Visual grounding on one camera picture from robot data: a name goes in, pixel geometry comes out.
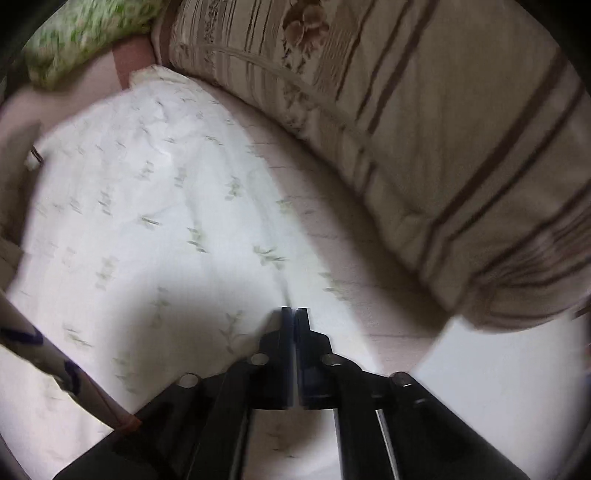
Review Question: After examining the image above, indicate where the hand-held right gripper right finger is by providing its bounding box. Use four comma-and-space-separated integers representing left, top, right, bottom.
295, 308, 532, 480

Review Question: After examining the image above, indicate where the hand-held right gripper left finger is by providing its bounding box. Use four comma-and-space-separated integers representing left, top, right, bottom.
53, 307, 295, 480

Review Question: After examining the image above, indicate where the white leaf print bed sheet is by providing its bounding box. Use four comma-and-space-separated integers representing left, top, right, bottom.
0, 65, 384, 480

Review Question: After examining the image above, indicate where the large striped floral cushion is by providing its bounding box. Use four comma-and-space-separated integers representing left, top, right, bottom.
161, 0, 591, 330

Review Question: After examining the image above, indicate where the green patterned quilt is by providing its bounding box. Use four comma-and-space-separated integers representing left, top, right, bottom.
23, 0, 169, 90

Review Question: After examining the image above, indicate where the white strap with blue print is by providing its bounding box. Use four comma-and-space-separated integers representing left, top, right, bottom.
0, 291, 141, 432

